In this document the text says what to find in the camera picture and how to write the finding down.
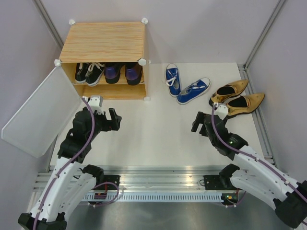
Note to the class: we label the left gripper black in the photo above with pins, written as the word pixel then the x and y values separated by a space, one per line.
pixel 113 124

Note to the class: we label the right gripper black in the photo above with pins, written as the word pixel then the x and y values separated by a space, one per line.
pixel 199 119

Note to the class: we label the blue canvas sneaker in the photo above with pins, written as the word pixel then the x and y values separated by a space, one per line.
pixel 195 90
pixel 172 79

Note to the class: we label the purple loafer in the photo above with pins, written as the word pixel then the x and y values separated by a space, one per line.
pixel 133 73
pixel 112 72

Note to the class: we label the black canvas sneaker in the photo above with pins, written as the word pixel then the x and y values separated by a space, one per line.
pixel 94 72
pixel 81 70

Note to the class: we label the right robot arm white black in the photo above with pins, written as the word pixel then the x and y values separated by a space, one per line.
pixel 250 172

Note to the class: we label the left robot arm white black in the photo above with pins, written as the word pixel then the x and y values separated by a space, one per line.
pixel 58 201

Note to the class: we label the wooden shoe cabinet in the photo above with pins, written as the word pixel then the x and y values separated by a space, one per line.
pixel 107 42

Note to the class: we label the frosted white cabinet door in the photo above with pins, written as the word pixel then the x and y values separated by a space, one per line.
pixel 43 116

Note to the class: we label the gold loafer upper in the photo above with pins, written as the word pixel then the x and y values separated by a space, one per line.
pixel 228 91

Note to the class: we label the gold loafer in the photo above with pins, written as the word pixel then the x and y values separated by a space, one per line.
pixel 228 91
pixel 246 104

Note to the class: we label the gold loafer lower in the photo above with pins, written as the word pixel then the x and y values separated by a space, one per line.
pixel 246 104

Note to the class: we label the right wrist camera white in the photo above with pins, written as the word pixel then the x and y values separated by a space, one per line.
pixel 220 110

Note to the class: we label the aluminium mounting rail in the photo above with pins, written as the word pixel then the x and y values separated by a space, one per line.
pixel 161 178

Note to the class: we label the white slotted cable duct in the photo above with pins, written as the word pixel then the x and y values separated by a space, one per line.
pixel 170 197

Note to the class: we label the left aluminium frame post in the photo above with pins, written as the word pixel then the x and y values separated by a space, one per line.
pixel 48 22

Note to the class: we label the aluminium frame post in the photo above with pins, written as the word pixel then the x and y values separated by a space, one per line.
pixel 48 22
pixel 265 31

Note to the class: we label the right aluminium frame post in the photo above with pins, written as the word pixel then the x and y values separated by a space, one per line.
pixel 265 31

